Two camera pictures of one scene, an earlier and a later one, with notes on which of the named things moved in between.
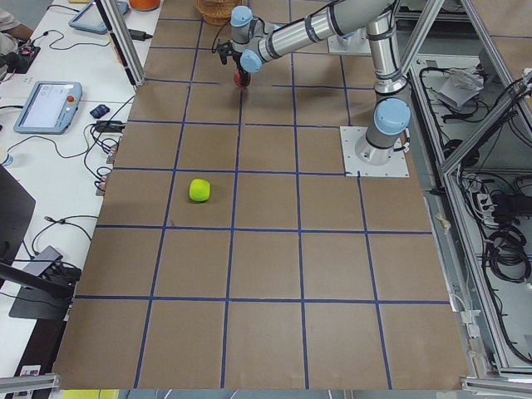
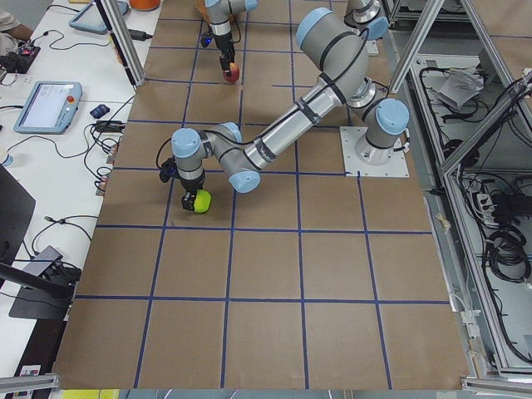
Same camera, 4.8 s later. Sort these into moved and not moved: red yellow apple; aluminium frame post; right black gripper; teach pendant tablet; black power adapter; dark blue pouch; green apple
Moved: red yellow apple; right black gripper; green apple
Not moved: black power adapter; teach pendant tablet; aluminium frame post; dark blue pouch
